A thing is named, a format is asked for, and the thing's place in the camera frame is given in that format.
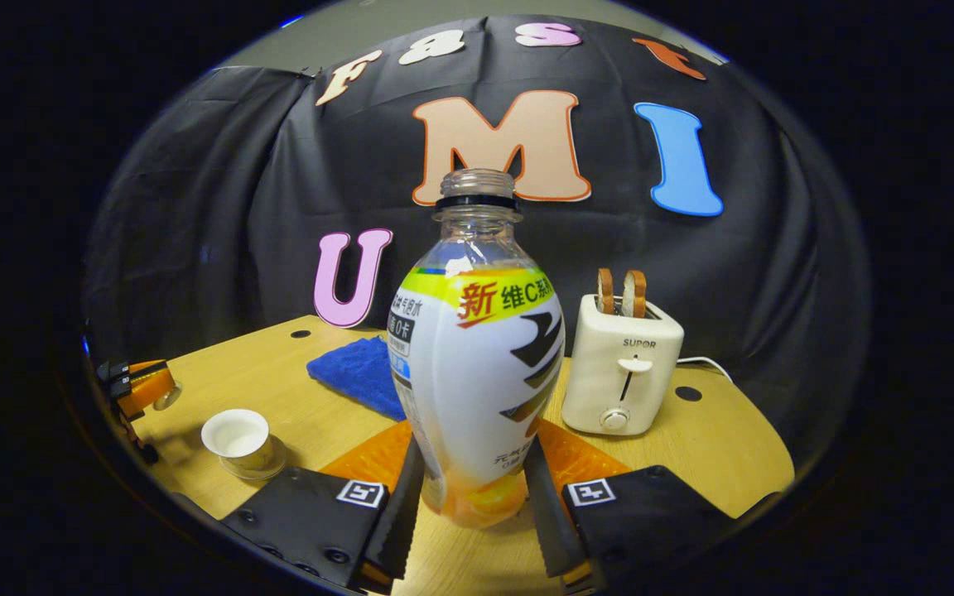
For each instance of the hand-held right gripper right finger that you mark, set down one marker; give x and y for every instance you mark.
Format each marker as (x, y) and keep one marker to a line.
(547, 513)

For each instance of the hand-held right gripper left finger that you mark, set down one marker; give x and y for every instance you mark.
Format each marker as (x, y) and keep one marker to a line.
(398, 513)

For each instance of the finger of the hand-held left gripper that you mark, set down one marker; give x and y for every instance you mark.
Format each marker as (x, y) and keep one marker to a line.
(142, 393)
(129, 369)

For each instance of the cream ceramic teacup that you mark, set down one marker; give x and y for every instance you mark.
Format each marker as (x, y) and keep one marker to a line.
(237, 439)

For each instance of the plastic water bottle orange label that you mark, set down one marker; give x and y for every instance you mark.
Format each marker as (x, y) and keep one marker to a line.
(477, 364)

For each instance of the blue towel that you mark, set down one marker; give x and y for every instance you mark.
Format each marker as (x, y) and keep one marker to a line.
(357, 372)

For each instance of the cream toaster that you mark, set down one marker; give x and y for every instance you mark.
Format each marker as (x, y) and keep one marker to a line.
(618, 372)

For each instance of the black backdrop cloth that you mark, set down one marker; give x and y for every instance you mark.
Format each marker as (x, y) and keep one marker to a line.
(262, 182)

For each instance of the toast bread slice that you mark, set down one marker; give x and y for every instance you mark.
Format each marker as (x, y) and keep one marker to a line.
(605, 290)
(634, 294)

